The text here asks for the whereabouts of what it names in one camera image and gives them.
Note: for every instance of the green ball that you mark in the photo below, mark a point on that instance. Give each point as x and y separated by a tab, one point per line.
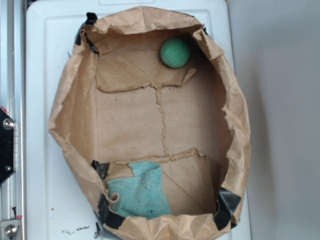
175	52

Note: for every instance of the brown paper bag tray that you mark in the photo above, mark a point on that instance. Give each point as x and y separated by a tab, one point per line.
120	53

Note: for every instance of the light blue cloth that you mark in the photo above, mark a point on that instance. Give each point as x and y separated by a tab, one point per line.
142	194

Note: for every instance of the white plastic bin lid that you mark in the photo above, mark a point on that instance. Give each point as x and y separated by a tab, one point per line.
56	208

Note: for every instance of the black corner bracket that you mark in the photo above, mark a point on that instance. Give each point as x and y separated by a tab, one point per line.
7	126

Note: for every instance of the aluminium frame rail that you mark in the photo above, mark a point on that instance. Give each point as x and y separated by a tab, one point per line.
12	101

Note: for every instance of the silver lower bracket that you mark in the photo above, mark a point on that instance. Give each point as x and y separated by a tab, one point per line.
9	229

